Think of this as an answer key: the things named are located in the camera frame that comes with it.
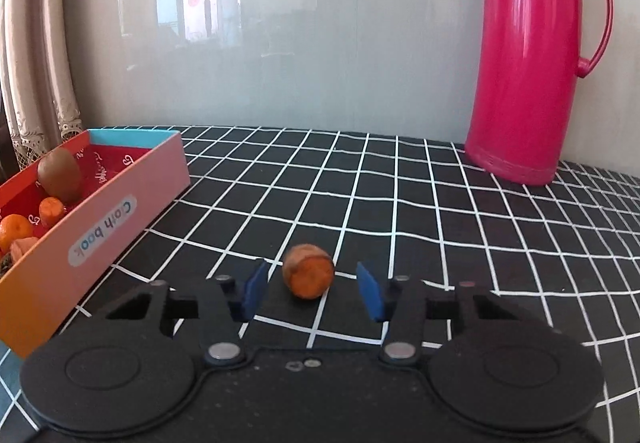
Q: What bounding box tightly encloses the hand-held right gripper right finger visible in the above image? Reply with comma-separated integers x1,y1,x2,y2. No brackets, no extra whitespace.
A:
356,262,561,368

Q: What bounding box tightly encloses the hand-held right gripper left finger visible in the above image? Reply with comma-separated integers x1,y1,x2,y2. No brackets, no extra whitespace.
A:
95,259,271,368

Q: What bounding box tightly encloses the brown-skinned carrot piece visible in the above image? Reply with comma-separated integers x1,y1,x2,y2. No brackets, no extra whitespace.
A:
282,244,335,300

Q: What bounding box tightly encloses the colourful cardboard box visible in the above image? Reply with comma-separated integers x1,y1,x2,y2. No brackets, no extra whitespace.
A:
0,127,192,358

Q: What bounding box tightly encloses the orange carrot piece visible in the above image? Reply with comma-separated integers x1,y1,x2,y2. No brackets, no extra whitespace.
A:
11,237,40,264
39,196,67,228

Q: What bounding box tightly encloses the brown kiwi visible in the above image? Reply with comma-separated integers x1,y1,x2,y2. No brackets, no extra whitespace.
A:
37,147,83,201

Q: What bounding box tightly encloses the orange tangerine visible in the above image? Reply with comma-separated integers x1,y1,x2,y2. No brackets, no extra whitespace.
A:
0,214,35,254

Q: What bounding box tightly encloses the pink thermos jug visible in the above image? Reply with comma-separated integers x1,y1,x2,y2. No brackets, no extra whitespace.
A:
465,0,614,185

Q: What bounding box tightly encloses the beige lace curtain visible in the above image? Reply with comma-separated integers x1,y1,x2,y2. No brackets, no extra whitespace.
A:
0,0,83,169

